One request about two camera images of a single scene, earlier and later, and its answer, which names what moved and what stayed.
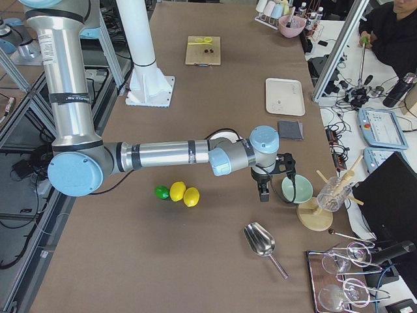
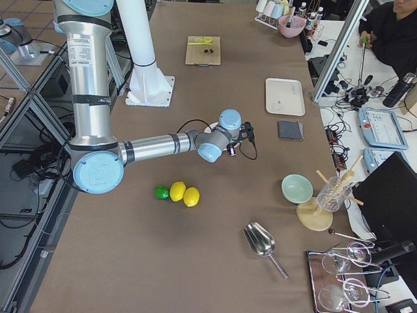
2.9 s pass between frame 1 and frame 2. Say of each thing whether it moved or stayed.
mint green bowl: stayed
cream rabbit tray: stayed
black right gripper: moved
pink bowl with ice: stayed
